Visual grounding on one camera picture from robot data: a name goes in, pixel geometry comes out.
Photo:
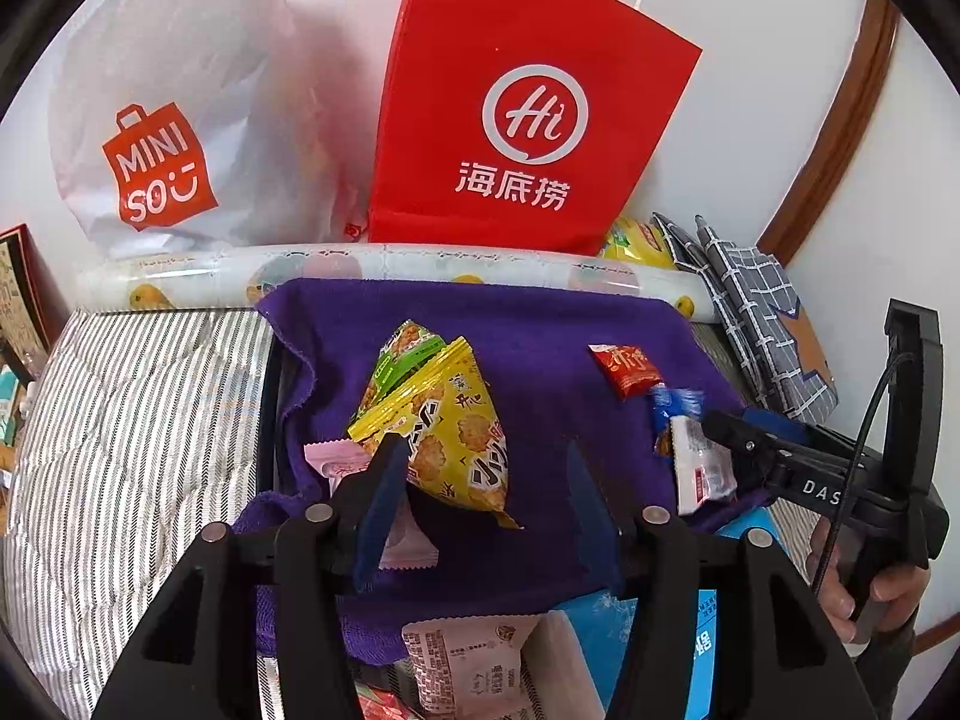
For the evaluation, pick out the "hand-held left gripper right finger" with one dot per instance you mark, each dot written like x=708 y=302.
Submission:
x=596 y=532

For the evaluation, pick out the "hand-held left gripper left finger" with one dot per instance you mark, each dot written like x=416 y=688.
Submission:
x=379 y=532

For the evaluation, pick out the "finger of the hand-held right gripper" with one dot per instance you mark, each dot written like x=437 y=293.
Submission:
x=757 y=454
x=787 y=429

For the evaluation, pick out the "small white snack packet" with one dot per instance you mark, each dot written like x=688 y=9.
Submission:
x=697 y=472

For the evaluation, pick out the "small pink snack packet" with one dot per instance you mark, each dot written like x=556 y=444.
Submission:
x=334 y=457

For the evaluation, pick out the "small blue snack packet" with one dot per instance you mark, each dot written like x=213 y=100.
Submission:
x=675 y=401

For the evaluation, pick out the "yellow triangular snack packet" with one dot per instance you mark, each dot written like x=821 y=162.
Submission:
x=450 y=435

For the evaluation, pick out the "small red snack packet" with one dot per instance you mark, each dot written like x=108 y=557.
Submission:
x=626 y=371

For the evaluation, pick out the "green triangular snack packet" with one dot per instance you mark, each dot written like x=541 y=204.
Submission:
x=405 y=360

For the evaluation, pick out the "purple cloth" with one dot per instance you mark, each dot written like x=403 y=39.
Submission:
x=525 y=360

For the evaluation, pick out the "person's right hand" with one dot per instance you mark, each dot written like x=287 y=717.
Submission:
x=825 y=570

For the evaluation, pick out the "light blue flat box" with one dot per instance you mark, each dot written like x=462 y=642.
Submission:
x=592 y=652

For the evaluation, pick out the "grey plaid cloth with star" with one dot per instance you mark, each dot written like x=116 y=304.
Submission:
x=750 y=292

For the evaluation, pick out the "yellow chips bag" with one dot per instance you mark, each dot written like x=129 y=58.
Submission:
x=637 y=244

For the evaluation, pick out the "grey striped bed mattress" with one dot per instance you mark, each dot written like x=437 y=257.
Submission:
x=135 y=465

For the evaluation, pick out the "white printed paper roll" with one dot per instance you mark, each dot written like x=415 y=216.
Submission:
x=420 y=262

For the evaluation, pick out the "patterned hardcover book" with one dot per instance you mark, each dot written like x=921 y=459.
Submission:
x=22 y=285

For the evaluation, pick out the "red paper shopping bag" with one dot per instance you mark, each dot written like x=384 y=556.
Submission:
x=525 y=30

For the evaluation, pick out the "white plastic shopping bag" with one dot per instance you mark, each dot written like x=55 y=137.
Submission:
x=187 y=52

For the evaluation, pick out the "brown wooden door frame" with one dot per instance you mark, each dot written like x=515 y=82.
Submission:
x=847 y=112

